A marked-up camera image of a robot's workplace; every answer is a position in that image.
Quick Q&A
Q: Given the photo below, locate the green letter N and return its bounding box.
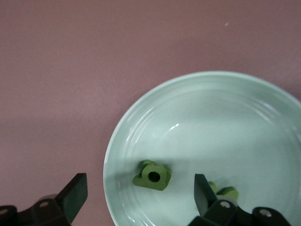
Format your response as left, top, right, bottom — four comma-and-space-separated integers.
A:
208, 181, 239, 202

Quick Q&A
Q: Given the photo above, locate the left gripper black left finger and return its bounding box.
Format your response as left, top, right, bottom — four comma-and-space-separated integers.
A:
0, 173, 88, 226

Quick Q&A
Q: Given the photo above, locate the green plate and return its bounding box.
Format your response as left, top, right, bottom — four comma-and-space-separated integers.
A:
103, 70, 301, 226

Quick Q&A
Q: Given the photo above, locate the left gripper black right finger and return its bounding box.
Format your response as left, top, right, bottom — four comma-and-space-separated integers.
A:
188, 174, 291, 226

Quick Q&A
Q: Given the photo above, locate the brown table cover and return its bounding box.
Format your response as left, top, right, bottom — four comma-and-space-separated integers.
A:
0, 0, 301, 226

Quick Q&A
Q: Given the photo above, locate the green letter b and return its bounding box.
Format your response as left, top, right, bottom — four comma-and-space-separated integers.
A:
140, 159, 165, 170
132, 162, 173, 192

